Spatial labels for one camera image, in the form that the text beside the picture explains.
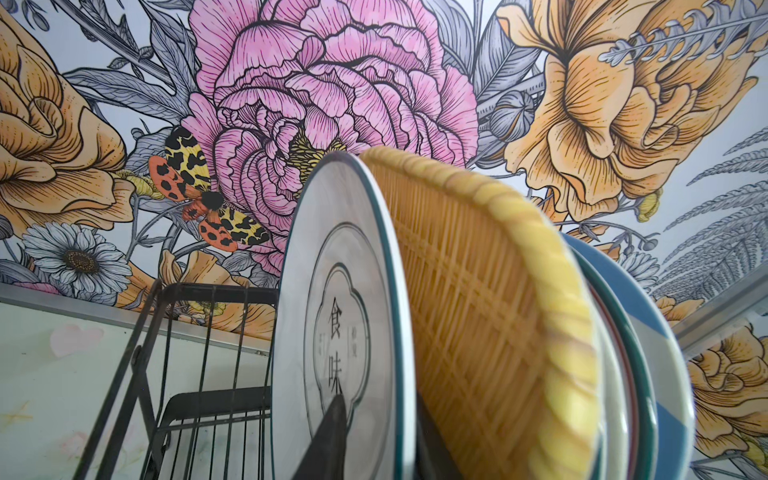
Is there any white grey emblem plate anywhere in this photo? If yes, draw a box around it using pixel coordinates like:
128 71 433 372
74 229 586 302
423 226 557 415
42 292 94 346
270 152 417 479

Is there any yellow woven placemat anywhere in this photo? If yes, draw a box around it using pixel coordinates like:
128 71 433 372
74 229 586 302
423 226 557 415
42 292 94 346
362 147 602 479

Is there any black wire dish rack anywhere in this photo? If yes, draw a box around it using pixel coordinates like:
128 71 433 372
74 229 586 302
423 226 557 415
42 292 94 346
73 282 278 479

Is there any orange sunburst plate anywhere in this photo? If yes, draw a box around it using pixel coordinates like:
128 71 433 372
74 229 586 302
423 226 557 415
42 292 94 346
573 251 659 479

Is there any cream floral oval plate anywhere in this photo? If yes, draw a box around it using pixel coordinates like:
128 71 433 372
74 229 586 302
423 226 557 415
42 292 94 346
590 311 632 480

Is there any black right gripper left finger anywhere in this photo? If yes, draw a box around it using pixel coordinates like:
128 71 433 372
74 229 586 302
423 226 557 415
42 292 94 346
293 394 347 480

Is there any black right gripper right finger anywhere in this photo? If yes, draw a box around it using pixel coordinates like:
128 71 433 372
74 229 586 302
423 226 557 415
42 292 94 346
415 398 463 480

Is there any blue white striped plate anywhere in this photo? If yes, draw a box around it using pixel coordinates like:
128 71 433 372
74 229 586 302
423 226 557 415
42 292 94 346
564 235 696 479

